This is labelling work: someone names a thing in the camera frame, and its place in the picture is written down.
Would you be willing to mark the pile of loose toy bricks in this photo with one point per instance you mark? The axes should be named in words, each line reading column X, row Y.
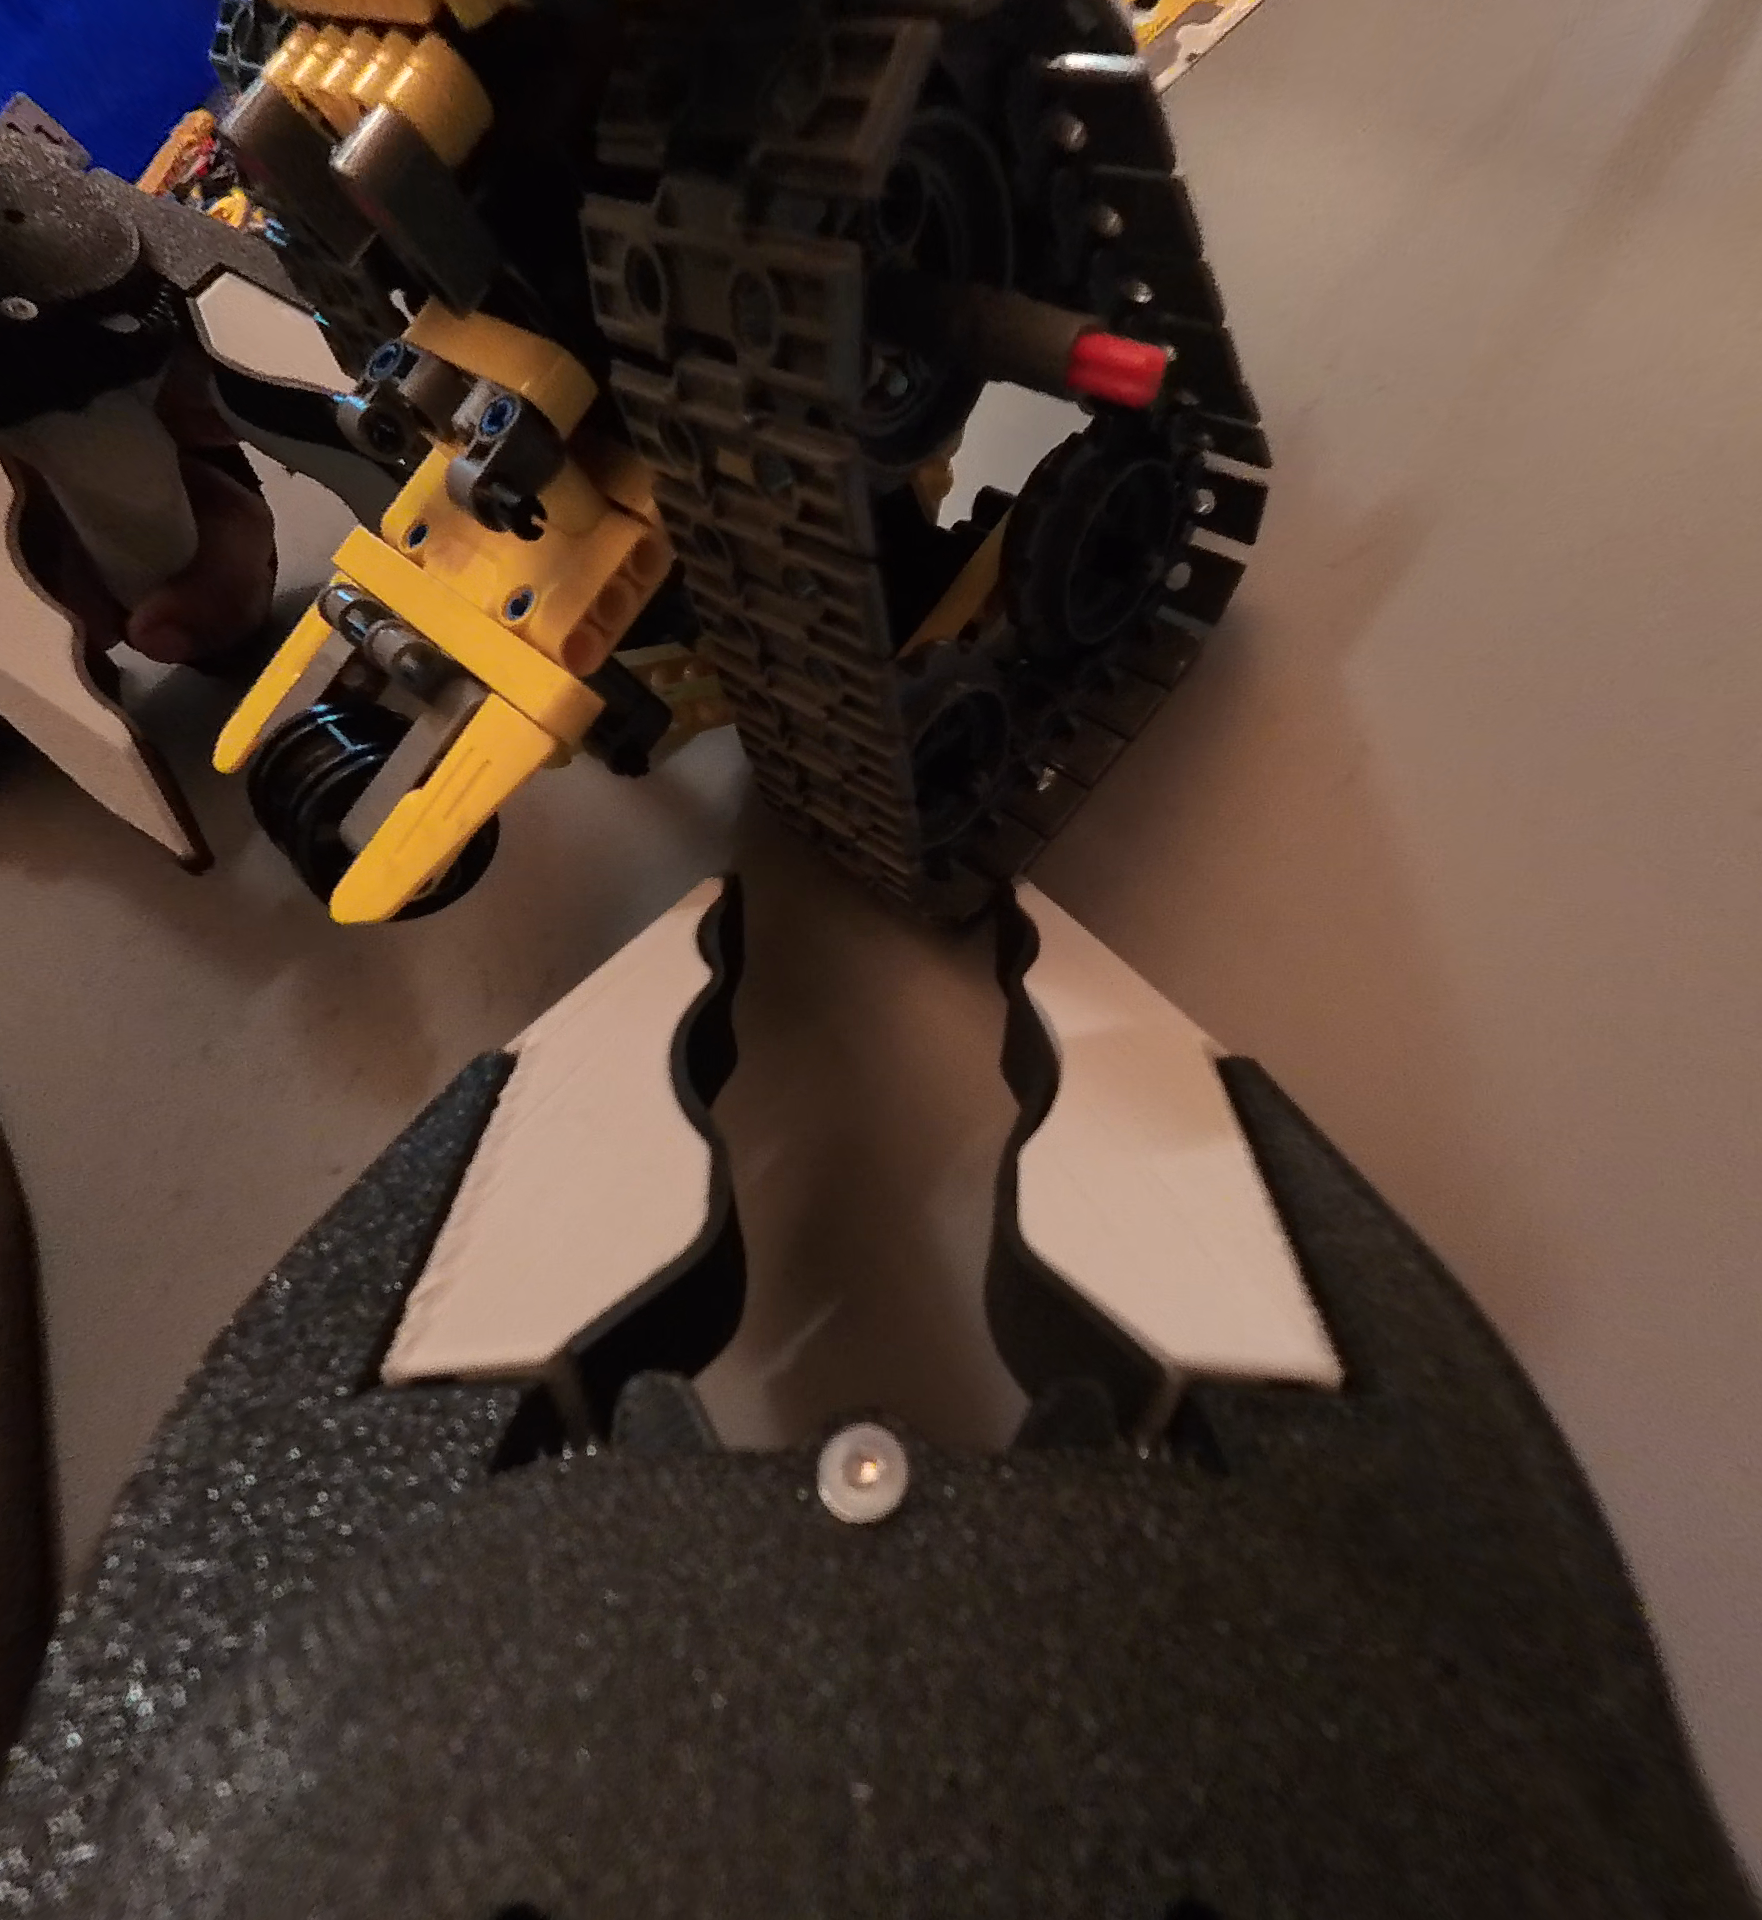
column 197, row 172

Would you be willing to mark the person's left hand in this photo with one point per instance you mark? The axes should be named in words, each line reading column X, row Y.
column 214, row 585

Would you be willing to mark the yellow toy brick vehicle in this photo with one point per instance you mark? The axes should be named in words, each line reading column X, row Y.
column 521, row 526

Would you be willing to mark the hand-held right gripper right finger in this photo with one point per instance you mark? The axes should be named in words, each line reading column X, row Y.
column 1166, row 1185

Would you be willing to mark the yellow grey sticker sheet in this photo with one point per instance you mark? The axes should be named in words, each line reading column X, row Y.
column 1187, row 31

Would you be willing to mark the blue plastic bin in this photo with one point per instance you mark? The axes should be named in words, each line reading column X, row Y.
column 56, row 62

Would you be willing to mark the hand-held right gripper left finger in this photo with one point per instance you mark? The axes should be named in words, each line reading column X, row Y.
column 567, row 1185

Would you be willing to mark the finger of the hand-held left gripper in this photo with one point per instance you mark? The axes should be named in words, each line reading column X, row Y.
column 274, row 337
column 27, row 630

